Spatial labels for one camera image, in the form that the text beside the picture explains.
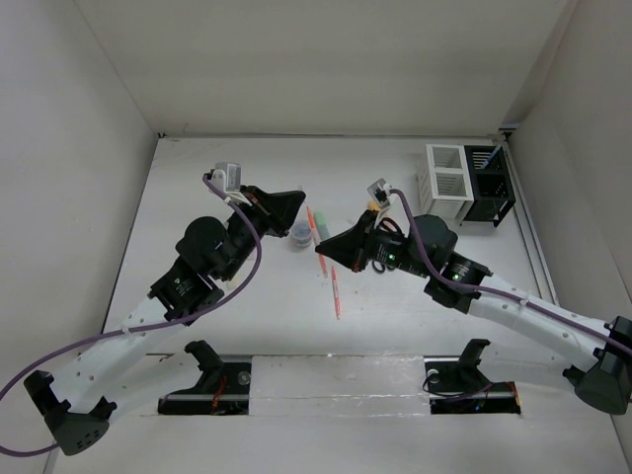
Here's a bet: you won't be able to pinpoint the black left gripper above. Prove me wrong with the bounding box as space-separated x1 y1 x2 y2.
218 186 304 282

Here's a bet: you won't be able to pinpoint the orange highlighter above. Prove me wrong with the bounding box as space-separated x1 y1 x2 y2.
366 200 382 211

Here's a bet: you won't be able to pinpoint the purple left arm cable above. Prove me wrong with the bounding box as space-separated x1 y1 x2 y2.
0 172 264 455

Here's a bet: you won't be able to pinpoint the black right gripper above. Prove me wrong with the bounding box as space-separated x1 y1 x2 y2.
316 209 432 278

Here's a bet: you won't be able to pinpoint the white desk organizer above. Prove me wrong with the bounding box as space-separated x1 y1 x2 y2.
417 144 474 225

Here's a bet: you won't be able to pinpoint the orange pen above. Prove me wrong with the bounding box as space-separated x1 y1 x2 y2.
306 205 328 278

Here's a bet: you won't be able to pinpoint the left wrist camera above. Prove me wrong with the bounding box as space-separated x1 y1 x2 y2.
210 162 241 194

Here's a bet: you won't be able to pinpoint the black desk organizer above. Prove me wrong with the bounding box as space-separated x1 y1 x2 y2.
464 145 515 227

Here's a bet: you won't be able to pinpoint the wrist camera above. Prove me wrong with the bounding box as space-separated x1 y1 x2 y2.
210 162 241 194
367 178 392 208

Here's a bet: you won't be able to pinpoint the black handled scissors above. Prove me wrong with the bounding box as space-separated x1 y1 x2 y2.
371 260 397 275

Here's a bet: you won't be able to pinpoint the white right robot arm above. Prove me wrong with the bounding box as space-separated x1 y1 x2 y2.
316 210 631 415

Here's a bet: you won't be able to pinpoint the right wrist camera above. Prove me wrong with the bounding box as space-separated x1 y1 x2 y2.
367 178 392 208

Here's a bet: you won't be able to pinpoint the clear paperclip jar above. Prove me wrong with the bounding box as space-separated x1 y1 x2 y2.
289 220 313 249

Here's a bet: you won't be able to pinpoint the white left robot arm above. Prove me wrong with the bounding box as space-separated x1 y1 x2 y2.
24 186 305 456

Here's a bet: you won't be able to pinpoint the red pen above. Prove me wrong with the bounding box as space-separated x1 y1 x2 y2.
331 265 342 321

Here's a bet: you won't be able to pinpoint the green highlighter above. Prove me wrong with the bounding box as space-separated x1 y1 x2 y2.
313 211 331 240

